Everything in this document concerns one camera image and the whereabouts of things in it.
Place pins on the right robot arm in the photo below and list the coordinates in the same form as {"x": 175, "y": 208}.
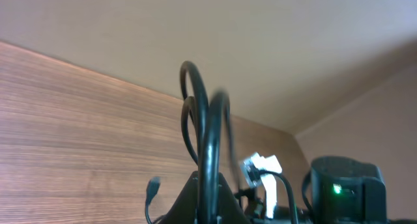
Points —
{"x": 339, "y": 189}

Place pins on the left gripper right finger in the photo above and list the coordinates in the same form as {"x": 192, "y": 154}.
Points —
{"x": 228, "y": 208}

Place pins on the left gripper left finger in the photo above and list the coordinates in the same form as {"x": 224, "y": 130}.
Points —
{"x": 184, "y": 209}

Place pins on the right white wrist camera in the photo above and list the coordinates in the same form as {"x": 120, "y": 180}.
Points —
{"x": 252, "y": 168}

